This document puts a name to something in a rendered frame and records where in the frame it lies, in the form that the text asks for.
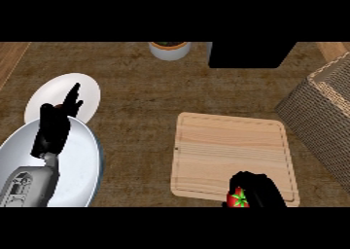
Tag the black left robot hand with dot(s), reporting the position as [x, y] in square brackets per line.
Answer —
[54, 129]

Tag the woven wicker basket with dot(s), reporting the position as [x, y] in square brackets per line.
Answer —
[325, 123]

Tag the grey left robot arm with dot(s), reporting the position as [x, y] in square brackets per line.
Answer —
[31, 183]

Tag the white plate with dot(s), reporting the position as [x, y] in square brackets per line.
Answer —
[54, 94]

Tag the large grey bowl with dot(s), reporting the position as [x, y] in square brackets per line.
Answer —
[80, 168]

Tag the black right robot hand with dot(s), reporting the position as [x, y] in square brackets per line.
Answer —
[262, 191]

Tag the black appliance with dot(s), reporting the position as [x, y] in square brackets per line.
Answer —
[250, 53]

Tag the pale wooden cutting board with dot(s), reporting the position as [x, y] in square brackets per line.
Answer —
[231, 152]

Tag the white plant pot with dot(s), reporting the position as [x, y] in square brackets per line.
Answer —
[170, 50]

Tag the red tomato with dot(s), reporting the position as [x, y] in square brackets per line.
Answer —
[240, 198]

